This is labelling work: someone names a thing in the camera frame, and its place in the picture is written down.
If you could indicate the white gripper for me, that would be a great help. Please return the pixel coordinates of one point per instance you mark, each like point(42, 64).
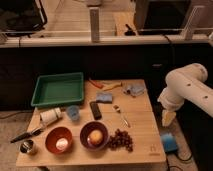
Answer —
point(171, 102)

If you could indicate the grey-blue towel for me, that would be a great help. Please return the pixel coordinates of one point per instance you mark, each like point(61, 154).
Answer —
point(134, 89)

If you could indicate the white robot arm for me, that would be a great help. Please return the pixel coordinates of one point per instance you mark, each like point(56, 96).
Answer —
point(185, 83)

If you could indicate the blue plastic cup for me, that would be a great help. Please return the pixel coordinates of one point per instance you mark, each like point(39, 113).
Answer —
point(73, 112)

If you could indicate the small metal cup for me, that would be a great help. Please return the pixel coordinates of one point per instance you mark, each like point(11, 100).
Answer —
point(28, 147)

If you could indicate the blue foot pedal box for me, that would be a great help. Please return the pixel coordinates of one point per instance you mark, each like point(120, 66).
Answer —
point(169, 142)

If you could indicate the metal spoon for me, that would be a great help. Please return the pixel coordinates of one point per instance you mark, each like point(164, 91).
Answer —
point(118, 110)

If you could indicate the bunch of dark grapes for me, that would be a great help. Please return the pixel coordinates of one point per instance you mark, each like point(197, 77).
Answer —
point(121, 139)

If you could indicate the black remote control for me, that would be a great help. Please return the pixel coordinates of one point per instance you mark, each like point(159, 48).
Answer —
point(95, 110)

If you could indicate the orange fruit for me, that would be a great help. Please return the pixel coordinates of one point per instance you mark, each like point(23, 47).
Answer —
point(96, 137)

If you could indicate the purple bowl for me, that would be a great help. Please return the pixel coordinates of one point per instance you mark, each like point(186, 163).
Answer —
point(87, 129)

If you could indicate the black monitor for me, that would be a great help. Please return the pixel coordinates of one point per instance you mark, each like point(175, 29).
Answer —
point(155, 17)

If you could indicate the green plastic tray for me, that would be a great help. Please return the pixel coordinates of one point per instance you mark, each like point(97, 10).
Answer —
point(58, 90)

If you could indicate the white egg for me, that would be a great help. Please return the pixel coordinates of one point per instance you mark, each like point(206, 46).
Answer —
point(62, 143)

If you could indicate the red bowl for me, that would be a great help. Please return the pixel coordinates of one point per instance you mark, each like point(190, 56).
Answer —
point(54, 135)

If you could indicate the white cylindrical mug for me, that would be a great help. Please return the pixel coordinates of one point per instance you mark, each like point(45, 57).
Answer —
point(50, 116)

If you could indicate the black chair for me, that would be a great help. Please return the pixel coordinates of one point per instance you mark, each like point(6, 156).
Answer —
point(21, 17)

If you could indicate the white vertical post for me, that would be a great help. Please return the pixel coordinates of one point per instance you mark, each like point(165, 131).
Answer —
point(94, 24)

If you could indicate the black handled knife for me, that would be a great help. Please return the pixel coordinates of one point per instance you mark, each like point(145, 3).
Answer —
point(29, 134)

